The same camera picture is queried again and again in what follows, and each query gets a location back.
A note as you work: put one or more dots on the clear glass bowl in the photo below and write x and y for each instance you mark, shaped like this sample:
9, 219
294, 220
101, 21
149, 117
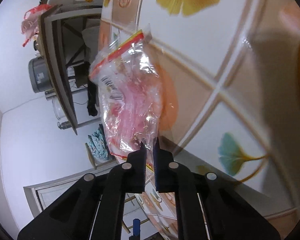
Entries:
58, 111

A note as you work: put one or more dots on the black clothes pile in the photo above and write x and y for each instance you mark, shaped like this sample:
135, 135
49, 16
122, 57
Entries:
92, 96

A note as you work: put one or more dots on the long white side table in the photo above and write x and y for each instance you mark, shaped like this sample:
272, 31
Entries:
51, 40

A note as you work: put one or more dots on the grey pillow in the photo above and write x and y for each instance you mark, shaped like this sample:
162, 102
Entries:
90, 38

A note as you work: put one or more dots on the floral folded blanket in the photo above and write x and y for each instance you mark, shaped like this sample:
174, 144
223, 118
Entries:
96, 139

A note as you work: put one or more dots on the left wooden chair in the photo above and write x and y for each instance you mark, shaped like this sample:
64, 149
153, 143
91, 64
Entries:
98, 157

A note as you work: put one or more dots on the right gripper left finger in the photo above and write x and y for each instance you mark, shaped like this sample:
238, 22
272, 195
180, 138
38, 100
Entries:
136, 175

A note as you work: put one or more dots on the pink clear zip bag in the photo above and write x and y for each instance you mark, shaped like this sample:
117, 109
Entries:
129, 93

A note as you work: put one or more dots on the dark metal bottle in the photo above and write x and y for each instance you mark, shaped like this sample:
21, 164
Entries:
64, 125

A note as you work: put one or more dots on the pink plastic bag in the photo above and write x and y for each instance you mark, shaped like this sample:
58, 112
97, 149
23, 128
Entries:
29, 26

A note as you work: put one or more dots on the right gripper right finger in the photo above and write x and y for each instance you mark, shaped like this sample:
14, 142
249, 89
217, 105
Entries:
163, 176

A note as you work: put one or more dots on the grey rice cooker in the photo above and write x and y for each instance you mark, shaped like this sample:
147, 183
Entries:
39, 75

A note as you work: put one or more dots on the patterned tablecloth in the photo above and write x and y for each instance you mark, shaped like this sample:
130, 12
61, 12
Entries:
231, 70

